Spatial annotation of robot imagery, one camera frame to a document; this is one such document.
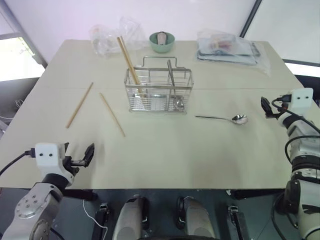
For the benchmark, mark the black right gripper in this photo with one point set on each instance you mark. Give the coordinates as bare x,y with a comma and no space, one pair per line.
277,111

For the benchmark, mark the dark window frame post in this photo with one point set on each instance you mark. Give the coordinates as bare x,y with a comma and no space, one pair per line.
251,17

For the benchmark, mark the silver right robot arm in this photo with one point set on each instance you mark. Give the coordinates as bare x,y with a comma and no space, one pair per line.
303,175

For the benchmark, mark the wooden chopstick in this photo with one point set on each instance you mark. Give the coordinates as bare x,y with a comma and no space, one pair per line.
79,105
127,50
112,115
123,50

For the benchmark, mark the green bowl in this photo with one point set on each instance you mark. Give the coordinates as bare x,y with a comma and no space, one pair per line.
162,47

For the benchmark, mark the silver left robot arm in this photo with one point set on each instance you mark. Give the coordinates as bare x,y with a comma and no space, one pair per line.
32,202

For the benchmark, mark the steel spoon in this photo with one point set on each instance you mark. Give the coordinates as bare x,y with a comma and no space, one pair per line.
180,104
238,119

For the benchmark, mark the clear crumpled plastic bag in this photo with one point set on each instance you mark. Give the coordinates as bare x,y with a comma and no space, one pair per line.
110,40

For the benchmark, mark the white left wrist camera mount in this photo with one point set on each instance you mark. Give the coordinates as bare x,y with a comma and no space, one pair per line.
46,156

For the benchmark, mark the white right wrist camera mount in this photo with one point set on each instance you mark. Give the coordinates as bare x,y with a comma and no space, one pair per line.
302,98

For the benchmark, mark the grey window frame post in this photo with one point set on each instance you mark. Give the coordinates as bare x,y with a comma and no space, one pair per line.
22,32

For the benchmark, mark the pink item in bowl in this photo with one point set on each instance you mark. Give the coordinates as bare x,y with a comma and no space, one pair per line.
161,38

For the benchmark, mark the black table frame bar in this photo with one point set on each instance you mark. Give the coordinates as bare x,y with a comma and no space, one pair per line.
80,194
260,193

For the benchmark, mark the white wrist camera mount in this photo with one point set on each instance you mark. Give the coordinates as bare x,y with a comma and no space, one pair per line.
302,98
46,156

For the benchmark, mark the grey rounded robot leg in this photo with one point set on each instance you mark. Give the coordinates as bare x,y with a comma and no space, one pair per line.
197,217
130,217

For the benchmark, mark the clear plastic bag with trays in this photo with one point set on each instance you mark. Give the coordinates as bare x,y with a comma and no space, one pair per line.
260,60

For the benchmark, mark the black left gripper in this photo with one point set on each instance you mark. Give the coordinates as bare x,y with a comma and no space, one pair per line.
70,163

